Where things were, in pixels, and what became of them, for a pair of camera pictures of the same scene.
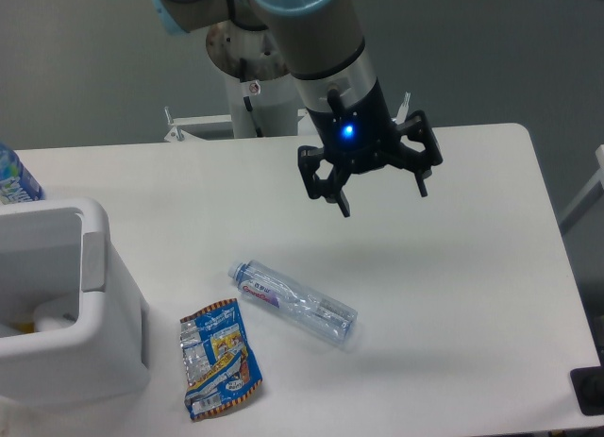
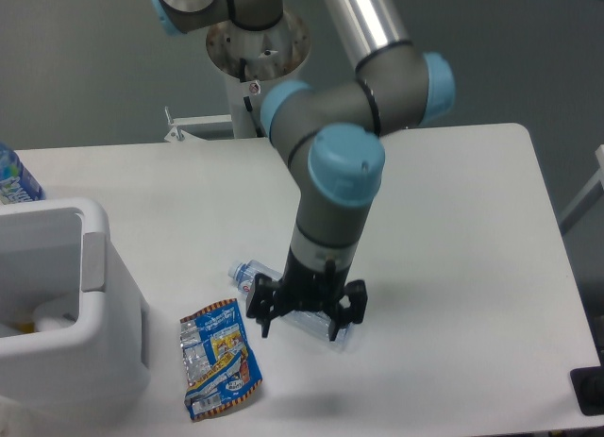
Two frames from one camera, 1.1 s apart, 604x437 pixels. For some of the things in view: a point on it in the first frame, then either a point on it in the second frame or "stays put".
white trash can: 73,327 stays put
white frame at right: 588,200 stays put
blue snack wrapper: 219,368 stays put
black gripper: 358,133 -> 306,289
